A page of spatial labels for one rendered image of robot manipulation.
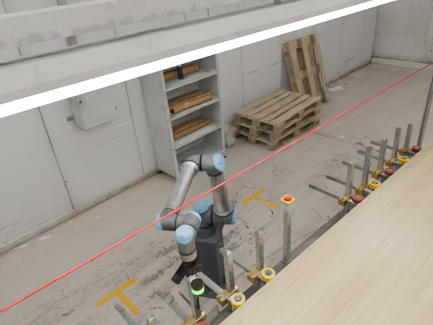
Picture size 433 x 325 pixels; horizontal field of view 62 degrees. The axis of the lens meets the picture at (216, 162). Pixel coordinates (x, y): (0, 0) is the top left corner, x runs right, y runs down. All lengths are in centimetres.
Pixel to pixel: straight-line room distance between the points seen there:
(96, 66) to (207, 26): 31
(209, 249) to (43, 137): 215
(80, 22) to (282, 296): 172
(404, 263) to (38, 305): 293
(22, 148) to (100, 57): 336
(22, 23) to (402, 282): 210
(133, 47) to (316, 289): 169
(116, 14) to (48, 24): 14
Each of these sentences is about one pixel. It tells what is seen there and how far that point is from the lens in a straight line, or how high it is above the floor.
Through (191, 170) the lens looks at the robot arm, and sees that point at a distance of 226.
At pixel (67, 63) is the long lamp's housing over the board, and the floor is 237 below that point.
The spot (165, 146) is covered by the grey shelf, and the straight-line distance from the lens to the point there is 459.
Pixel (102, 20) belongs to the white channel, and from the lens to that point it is 82.
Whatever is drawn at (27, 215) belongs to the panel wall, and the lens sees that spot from 441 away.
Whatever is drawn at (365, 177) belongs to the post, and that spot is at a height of 90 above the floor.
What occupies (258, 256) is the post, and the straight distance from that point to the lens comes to 224.
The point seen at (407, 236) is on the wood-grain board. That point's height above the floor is 90.
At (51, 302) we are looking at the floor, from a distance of 372.
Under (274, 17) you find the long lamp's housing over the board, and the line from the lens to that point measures 114.
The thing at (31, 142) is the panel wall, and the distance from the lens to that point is 413.
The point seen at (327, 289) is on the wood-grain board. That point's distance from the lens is 218.
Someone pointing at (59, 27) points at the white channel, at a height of 243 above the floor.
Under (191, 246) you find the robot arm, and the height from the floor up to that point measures 130.
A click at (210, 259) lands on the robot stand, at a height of 41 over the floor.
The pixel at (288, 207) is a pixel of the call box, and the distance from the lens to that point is 222.
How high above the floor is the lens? 252
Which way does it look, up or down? 30 degrees down
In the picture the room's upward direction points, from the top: 5 degrees counter-clockwise
